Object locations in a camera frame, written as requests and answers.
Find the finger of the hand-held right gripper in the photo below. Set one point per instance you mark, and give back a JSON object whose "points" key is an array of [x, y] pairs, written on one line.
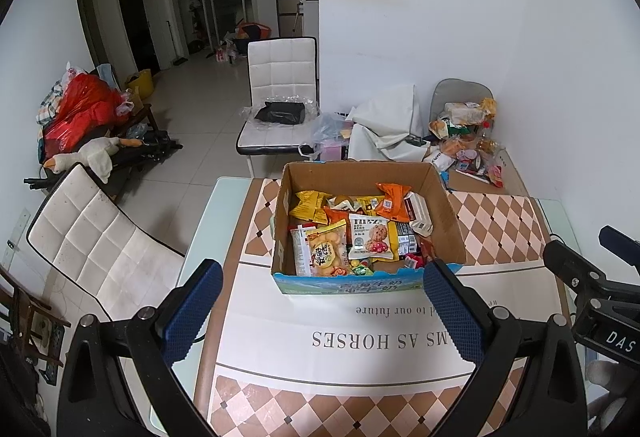
{"points": [[622, 247], [570, 264]]}

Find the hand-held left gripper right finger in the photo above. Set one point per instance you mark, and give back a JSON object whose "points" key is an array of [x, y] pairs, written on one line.
{"points": [[452, 317]]}

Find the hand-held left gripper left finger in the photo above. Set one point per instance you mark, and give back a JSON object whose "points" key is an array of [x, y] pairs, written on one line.
{"points": [[192, 312]]}

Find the small red snack packet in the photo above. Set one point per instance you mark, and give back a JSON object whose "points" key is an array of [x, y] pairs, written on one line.
{"points": [[414, 261]]}

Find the brown snack packet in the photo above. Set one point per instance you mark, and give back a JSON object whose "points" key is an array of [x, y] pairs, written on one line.
{"points": [[426, 248]]}

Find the large yellow black packet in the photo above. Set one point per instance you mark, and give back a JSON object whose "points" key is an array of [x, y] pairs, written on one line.
{"points": [[406, 244]]}

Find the green bag of coloured candies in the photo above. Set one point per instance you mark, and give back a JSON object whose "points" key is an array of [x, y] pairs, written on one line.
{"points": [[360, 268]]}

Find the white snack packet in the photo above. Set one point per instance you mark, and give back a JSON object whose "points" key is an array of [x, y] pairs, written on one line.
{"points": [[419, 212]]}

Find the white cookie packet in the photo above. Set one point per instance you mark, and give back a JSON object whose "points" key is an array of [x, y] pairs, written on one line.
{"points": [[370, 234]]}

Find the red white strip packet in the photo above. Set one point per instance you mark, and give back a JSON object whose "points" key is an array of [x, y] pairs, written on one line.
{"points": [[301, 252]]}

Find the orange snack packet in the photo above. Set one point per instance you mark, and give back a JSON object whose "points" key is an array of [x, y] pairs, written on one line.
{"points": [[392, 202]]}

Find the yellow round biscuit packet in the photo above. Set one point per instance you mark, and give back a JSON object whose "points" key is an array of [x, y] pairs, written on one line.
{"points": [[327, 249]]}

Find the red-orange snack packet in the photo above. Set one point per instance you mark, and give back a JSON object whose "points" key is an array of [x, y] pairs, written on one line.
{"points": [[335, 216]]}

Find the gold snack packet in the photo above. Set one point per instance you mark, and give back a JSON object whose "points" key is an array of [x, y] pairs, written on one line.
{"points": [[307, 203]]}

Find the small clear cake packet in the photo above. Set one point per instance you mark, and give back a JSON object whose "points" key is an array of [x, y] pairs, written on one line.
{"points": [[341, 203]]}

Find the cardboard box with blue print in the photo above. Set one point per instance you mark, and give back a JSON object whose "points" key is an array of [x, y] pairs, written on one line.
{"points": [[360, 177]]}

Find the person's right hand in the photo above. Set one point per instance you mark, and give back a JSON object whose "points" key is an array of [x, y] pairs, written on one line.
{"points": [[605, 374]]}

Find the checkered brown table mat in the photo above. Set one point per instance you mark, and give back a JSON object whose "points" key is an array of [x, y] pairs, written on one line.
{"points": [[350, 357]]}

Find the white quilted chair with dirty seat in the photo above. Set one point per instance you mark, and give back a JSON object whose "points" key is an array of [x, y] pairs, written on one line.
{"points": [[100, 237]]}

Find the power strip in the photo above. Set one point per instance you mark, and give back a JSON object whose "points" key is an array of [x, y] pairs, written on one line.
{"points": [[50, 347]]}

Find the pile of assorted snack packets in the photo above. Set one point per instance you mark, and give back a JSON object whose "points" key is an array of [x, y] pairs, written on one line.
{"points": [[465, 147]]}

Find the wooden chair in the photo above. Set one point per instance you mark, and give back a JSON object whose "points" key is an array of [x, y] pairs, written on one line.
{"points": [[27, 312]]}

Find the white plush duck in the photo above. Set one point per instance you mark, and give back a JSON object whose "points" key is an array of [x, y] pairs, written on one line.
{"points": [[95, 154]]}

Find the pink box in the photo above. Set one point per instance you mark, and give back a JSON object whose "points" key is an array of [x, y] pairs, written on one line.
{"points": [[332, 152]]}

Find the grey chair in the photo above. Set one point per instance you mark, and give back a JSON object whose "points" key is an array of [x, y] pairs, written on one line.
{"points": [[460, 92]]}

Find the white folded sheet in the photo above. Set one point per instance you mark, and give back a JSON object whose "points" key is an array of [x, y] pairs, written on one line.
{"points": [[385, 117]]}

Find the black pouch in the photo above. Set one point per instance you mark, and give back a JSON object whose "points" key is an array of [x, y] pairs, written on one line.
{"points": [[280, 112]]}

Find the clear plastic bag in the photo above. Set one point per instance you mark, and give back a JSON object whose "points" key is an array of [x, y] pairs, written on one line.
{"points": [[327, 129]]}

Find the red plastic bag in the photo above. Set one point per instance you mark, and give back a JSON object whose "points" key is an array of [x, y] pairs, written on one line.
{"points": [[80, 107]]}

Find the plaid cloth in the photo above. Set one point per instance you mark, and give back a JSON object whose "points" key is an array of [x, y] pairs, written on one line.
{"points": [[47, 102]]}

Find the broom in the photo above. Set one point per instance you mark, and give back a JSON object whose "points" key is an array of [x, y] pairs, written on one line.
{"points": [[176, 52]]}

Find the orange basket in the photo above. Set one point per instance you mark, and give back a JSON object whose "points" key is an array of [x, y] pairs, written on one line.
{"points": [[252, 29]]}

